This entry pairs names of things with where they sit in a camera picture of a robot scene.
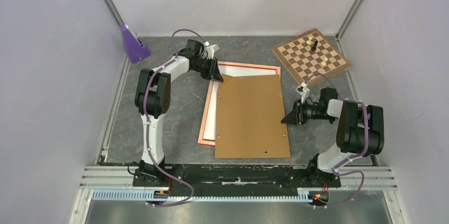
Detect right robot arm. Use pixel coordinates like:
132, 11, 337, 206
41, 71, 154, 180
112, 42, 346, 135
281, 86, 384, 187

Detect orange picture frame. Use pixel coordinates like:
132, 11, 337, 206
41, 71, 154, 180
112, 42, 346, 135
197, 61, 282, 147

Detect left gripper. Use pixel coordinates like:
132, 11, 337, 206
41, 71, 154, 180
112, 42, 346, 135
192, 57, 223, 83

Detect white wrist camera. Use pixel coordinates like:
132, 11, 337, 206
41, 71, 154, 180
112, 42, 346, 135
295, 82, 310, 103
202, 41, 220, 59

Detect purple cable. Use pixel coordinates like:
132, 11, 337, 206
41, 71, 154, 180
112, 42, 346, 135
303, 72, 371, 210
144, 29, 209, 208

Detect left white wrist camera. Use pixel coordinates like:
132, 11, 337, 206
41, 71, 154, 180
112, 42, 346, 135
202, 41, 220, 59

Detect light blue cable duct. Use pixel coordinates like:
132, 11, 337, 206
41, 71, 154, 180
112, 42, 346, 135
92, 189, 309, 202

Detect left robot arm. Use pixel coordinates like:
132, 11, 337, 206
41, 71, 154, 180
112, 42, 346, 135
133, 39, 223, 187

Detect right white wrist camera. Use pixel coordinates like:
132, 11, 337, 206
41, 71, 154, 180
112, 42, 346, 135
295, 82, 310, 103

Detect black chess piece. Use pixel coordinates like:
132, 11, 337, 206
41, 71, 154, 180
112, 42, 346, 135
311, 40, 318, 51

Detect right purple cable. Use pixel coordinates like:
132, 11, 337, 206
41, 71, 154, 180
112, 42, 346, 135
303, 72, 371, 210

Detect wooden chessboard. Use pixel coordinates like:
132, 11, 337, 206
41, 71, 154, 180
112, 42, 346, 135
272, 29, 352, 86

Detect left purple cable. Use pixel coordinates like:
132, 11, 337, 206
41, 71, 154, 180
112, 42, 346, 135
144, 29, 209, 208

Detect white chess piece lower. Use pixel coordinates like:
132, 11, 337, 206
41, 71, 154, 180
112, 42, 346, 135
321, 58, 328, 66

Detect purple plastic stand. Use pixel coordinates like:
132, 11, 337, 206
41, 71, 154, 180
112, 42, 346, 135
120, 24, 151, 64

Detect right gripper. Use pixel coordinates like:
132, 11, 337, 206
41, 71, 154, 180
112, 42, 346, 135
282, 98, 334, 126

